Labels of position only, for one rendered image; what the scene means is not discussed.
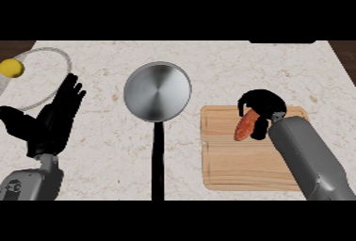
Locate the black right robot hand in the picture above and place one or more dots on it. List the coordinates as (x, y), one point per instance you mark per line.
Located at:
(264, 102)

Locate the orange sweet potato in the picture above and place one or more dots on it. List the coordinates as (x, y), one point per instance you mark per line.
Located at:
(245, 126)

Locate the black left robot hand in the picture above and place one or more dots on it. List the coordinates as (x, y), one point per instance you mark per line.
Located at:
(55, 122)

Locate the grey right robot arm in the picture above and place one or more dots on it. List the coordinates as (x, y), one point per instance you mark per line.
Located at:
(310, 160)

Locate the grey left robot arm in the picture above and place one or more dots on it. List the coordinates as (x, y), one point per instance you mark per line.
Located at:
(34, 182)

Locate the yellow lemon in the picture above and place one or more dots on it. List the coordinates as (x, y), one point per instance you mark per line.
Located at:
(10, 68)

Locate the pale wooden cutting board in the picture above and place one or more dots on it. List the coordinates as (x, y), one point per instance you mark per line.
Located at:
(241, 163)

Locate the white round plate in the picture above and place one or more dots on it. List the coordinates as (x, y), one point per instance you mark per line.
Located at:
(50, 78)

